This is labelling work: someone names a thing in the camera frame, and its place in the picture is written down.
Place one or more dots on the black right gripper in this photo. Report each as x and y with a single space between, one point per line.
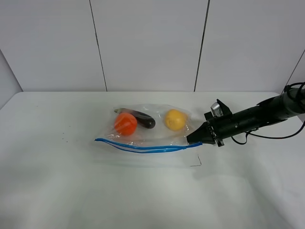
214 126

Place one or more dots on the clear plastic zip bag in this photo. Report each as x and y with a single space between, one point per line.
159 145

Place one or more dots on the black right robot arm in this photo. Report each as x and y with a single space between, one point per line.
269 112

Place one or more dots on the yellow pear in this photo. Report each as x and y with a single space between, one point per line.
175 120

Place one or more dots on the dark purple eggplant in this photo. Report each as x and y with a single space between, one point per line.
143 119

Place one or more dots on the orange fruit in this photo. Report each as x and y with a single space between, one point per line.
125 124

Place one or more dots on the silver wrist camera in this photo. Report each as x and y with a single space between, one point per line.
216 109

